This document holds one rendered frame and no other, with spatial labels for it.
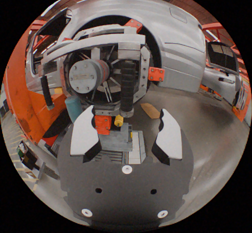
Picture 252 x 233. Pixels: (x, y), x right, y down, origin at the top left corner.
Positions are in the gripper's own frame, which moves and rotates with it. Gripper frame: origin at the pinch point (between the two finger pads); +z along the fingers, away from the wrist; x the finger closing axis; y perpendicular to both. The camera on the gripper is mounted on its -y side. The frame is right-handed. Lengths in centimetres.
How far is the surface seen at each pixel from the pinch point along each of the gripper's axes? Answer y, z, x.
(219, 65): -95, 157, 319
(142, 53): -12.0, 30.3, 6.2
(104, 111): 22.2, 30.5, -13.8
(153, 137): 83, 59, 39
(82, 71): -4.1, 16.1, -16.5
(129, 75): -3.4, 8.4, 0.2
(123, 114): 7.3, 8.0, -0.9
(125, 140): 61, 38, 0
